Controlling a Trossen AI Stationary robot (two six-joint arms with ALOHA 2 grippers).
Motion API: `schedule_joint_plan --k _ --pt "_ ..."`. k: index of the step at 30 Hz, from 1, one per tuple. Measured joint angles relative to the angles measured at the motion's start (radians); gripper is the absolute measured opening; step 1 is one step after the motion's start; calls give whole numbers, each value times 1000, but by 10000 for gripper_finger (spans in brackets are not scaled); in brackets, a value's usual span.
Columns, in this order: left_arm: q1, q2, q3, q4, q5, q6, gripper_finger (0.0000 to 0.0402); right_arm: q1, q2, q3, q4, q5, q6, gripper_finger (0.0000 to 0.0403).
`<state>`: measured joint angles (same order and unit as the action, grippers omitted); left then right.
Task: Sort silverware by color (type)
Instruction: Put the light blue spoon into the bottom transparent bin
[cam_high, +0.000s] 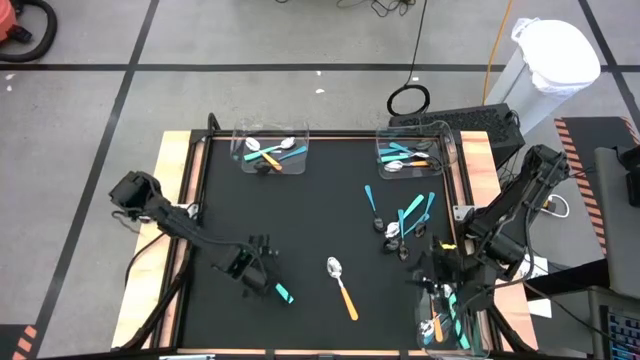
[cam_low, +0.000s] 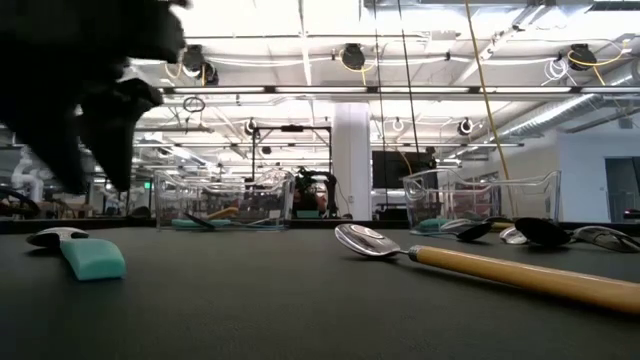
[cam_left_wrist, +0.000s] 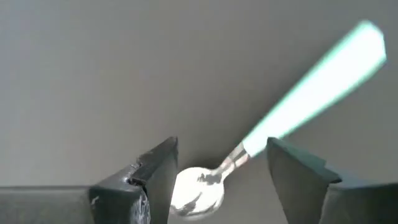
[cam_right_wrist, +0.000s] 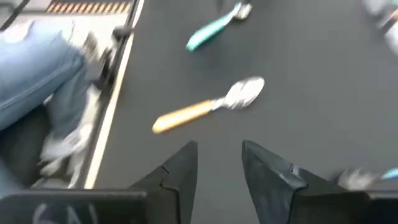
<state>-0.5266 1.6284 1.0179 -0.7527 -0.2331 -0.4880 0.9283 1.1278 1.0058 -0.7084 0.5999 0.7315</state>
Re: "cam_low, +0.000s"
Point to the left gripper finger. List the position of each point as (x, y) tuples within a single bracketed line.
[(120, 130), (55, 140)]

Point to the black headed spoon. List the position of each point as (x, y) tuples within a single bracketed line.
[(200, 221)]

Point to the white humanoid robot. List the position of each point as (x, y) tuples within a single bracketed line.
[(25, 180)]

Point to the clear plastic bin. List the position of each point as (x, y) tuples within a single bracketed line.
[(550, 200), (165, 200)]

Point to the long ceiling light strip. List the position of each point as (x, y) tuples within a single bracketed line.
[(320, 90)]

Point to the teal box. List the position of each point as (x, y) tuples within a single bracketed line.
[(306, 214)]

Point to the black table mat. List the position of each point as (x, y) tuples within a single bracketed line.
[(250, 310)]

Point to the white pillar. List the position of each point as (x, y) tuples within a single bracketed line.
[(350, 150)]

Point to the black monitor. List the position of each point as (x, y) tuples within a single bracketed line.
[(395, 170)]

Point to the dark door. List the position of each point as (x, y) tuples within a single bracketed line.
[(622, 190)]

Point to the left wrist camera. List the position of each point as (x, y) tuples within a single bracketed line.
[(160, 30)]

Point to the black frame rig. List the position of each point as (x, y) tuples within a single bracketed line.
[(292, 128)]

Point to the silver air duct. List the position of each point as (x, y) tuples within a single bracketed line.
[(575, 106)]

